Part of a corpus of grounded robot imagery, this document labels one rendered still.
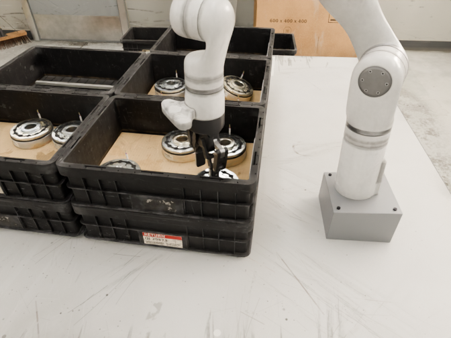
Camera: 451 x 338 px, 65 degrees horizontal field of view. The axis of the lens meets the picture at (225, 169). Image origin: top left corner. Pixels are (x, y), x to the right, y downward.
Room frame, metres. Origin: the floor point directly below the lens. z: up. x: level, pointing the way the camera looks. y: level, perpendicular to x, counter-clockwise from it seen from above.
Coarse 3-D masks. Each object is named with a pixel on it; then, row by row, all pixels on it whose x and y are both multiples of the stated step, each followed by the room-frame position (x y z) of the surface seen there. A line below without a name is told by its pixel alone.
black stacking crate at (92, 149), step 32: (96, 128) 0.70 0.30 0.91; (128, 128) 0.82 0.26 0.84; (160, 128) 0.81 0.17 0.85; (224, 128) 0.78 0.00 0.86; (96, 160) 0.67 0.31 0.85; (96, 192) 0.54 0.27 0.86; (128, 192) 0.53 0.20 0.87; (160, 192) 0.52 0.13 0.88; (192, 192) 0.51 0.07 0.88; (224, 192) 0.50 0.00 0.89
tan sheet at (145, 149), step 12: (120, 144) 0.76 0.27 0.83; (132, 144) 0.76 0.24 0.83; (144, 144) 0.76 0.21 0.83; (156, 144) 0.76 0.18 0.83; (252, 144) 0.76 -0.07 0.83; (108, 156) 0.70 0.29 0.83; (120, 156) 0.70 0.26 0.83; (132, 156) 0.70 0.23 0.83; (144, 156) 0.70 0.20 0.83; (156, 156) 0.70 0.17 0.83; (144, 168) 0.66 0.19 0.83; (156, 168) 0.66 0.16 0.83; (168, 168) 0.66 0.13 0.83; (180, 168) 0.66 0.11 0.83; (192, 168) 0.66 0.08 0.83; (204, 168) 0.66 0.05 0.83; (228, 168) 0.66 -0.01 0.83; (240, 168) 0.66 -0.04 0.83
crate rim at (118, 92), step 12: (144, 60) 1.06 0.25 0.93; (252, 60) 1.07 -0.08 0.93; (264, 60) 1.07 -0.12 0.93; (132, 72) 0.97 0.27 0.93; (264, 72) 0.97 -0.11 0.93; (120, 84) 0.89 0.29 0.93; (264, 84) 0.89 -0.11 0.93; (132, 96) 0.83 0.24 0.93; (144, 96) 0.83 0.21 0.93; (156, 96) 0.83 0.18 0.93; (168, 96) 0.83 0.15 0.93; (264, 96) 0.83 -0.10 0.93
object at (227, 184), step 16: (112, 96) 0.83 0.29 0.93; (128, 96) 0.83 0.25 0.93; (256, 128) 0.68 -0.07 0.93; (256, 144) 0.61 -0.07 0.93; (64, 160) 0.56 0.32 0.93; (256, 160) 0.56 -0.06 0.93; (80, 176) 0.53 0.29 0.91; (96, 176) 0.53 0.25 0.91; (112, 176) 0.52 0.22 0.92; (128, 176) 0.52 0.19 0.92; (144, 176) 0.51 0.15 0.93; (160, 176) 0.51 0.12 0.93; (176, 176) 0.51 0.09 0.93; (192, 176) 0.51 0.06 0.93; (208, 176) 0.51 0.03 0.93; (256, 176) 0.51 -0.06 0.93; (240, 192) 0.49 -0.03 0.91
